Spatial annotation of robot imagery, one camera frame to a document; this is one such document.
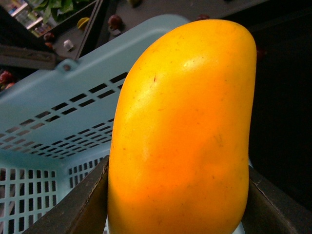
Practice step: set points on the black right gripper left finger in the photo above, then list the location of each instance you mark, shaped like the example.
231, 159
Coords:
82, 211

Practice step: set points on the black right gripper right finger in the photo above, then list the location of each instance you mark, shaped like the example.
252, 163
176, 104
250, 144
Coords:
270, 211

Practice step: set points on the yellow mango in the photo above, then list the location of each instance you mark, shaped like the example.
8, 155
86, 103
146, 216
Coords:
179, 156

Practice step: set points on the light blue plastic basket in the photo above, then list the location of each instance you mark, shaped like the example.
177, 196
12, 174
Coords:
56, 126

